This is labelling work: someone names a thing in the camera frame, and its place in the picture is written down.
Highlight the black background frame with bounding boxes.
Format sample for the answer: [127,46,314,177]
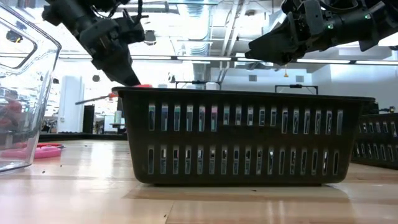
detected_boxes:
[274,84,319,95]
[175,80,223,91]

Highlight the clear plastic container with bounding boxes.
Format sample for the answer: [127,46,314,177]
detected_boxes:
[0,1,62,173]

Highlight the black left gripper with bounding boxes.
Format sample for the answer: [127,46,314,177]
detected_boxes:
[77,18,141,88]

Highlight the black background box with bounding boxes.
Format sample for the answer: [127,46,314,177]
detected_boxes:
[82,105,96,134]

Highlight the black ceiling dome camera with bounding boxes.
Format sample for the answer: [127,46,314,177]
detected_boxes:
[144,29,157,47]

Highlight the black slotted plastic basket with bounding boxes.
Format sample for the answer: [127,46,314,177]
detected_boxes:
[111,86,377,187]
[351,112,398,170]

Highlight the white column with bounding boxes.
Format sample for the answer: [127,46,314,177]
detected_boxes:
[57,74,85,134]

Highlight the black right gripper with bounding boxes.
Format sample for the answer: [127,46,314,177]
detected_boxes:
[244,0,332,67]

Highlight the ribbed silver ventilation duct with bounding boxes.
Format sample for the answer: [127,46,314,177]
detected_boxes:
[175,0,216,57]

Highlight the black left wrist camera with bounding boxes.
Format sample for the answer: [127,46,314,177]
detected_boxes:
[115,9,147,45]

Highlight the black metal table frame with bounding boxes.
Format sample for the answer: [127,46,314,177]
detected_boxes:
[39,133,128,141]

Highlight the ceiling light rail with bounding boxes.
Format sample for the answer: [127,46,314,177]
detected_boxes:
[58,54,398,65]

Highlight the orange-handled scissors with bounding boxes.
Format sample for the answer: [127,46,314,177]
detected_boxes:
[75,83,154,106]

